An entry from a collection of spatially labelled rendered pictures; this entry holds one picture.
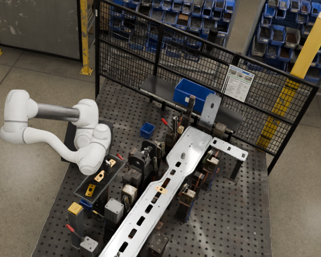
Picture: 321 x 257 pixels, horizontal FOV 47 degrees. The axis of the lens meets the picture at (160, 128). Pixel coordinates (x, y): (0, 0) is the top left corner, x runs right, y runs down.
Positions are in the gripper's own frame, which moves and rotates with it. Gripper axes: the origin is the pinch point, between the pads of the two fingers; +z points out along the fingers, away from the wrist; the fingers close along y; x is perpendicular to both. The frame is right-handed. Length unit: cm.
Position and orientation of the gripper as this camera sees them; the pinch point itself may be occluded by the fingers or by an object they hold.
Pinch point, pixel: (101, 172)
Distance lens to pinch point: 234.2
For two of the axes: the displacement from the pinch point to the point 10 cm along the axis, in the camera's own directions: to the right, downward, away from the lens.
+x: 5.4, -5.7, 6.2
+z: -1.3, 6.7, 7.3
